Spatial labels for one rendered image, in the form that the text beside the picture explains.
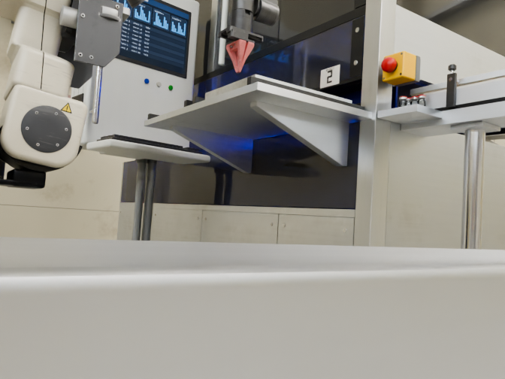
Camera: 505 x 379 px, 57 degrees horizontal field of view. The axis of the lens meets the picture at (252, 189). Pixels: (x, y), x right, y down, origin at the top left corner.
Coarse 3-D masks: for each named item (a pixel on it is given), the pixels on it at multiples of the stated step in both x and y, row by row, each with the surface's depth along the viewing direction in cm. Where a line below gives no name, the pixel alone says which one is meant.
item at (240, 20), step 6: (234, 12) 119; (240, 12) 118; (234, 18) 119; (240, 18) 118; (246, 18) 119; (252, 18) 121; (234, 24) 119; (240, 24) 118; (246, 24) 119; (222, 30) 118; (228, 30) 116; (240, 30) 117; (246, 30) 119; (222, 36) 120; (252, 36) 120; (258, 36) 120; (258, 42) 122
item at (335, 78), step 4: (328, 68) 149; (332, 68) 148; (336, 68) 146; (324, 72) 151; (332, 72) 148; (336, 72) 146; (324, 76) 151; (332, 76) 148; (336, 76) 146; (320, 80) 152; (324, 80) 151; (328, 80) 149; (332, 80) 147; (336, 80) 146; (320, 84) 152; (324, 84) 150; (328, 84) 149; (332, 84) 147; (320, 88) 152
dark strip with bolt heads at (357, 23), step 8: (360, 0) 141; (352, 24) 142; (360, 24) 140; (352, 32) 142; (360, 32) 140; (352, 40) 142; (360, 40) 139; (352, 48) 142; (360, 48) 139; (352, 56) 141; (360, 56) 139; (352, 64) 141; (360, 64) 138; (352, 72) 141; (360, 72) 138
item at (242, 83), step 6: (246, 78) 120; (264, 78) 118; (270, 78) 119; (228, 84) 127; (234, 84) 124; (240, 84) 122; (246, 84) 119; (288, 84) 122; (216, 90) 132; (222, 90) 129; (228, 90) 127; (306, 90) 126; (312, 90) 127; (210, 96) 135; (330, 96) 131; (336, 96) 132
